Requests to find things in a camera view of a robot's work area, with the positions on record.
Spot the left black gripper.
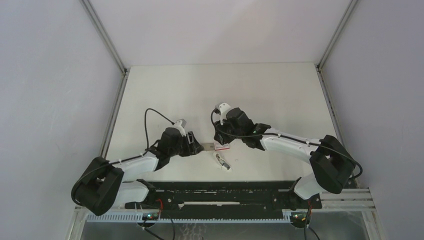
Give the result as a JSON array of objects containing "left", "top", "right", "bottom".
[{"left": 168, "top": 131, "right": 204, "bottom": 157}]

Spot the red white staple box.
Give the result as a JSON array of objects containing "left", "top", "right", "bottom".
[{"left": 200, "top": 142, "right": 230, "bottom": 151}]

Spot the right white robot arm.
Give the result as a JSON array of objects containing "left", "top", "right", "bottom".
[{"left": 210, "top": 103, "right": 363, "bottom": 208}]

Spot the left green circuit board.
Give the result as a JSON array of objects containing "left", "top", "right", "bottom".
[{"left": 142, "top": 213, "right": 160, "bottom": 222}]

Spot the green circuit board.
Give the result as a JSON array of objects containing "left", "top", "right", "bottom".
[
  {"left": 290, "top": 212, "right": 310, "bottom": 222},
  {"left": 142, "top": 213, "right": 160, "bottom": 222}
]

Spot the right green circuit board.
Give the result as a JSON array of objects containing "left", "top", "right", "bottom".
[{"left": 290, "top": 212, "right": 310, "bottom": 222}]

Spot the right black camera cable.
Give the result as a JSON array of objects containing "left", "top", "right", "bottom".
[{"left": 210, "top": 109, "right": 364, "bottom": 240}]

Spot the black camera cable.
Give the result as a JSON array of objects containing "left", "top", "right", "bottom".
[
  {"left": 70, "top": 108, "right": 176, "bottom": 206},
  {"left": 210, "top": 109, "right": 364, "bottom": 240}
]

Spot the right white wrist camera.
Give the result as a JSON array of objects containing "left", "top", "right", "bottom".
[{"left": 213, "top": 102, "right": 232, "bottom": 122}]

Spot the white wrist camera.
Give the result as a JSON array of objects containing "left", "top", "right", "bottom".
[
  {"left": 213, "top": 102, "right": 232, "bottom": 122},
  {"left": 172, "top": 118, "right": 187, "bottom": 137}
]

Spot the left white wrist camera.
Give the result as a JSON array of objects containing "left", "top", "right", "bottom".
[{"left": 172, "top": 118, "right": 187, "bottom": 137}]

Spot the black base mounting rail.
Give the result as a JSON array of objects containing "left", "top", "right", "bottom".
[{"left": 122, "top": 181, "right": 322, "bottom": 219}]

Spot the left black camera cable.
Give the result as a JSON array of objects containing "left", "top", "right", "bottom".
[{"left": 70, "top": 108, "right": 176, "bottom": 206}]

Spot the white slotted cable duct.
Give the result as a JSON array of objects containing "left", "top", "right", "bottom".
[{"left": 86, "top": 212, "right": 292, "bottom": 224}]

